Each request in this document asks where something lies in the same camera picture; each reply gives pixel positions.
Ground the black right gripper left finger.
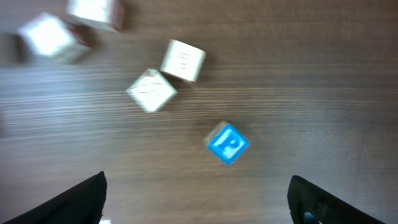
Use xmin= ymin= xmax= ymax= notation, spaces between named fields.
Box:
xmin=4 ymin=171 xmax=107 ymax=224

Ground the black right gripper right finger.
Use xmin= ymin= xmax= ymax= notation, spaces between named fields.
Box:
xmin=287 ymin=175 xmax=383 ymax=224

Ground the plain A wooden block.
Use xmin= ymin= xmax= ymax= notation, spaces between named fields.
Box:
xmin=126 ymin=68 xmax=177 ymax=113

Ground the red M wooden block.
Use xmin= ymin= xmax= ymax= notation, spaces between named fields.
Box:
xmin=160 ymin=39 xmax=206 ymax=82

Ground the blue P wooden block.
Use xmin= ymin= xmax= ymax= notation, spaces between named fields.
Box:
xmin=203 ymin=121 xmax=251 ymax=166

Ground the plain animal wooden block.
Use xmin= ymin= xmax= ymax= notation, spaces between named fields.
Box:
xmin=18 ymin=12 xmax=91 ymax=63

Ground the red side 2 block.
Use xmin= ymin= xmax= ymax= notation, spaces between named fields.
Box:
xmin=67 ymin=0 xmax=124 ymax=32

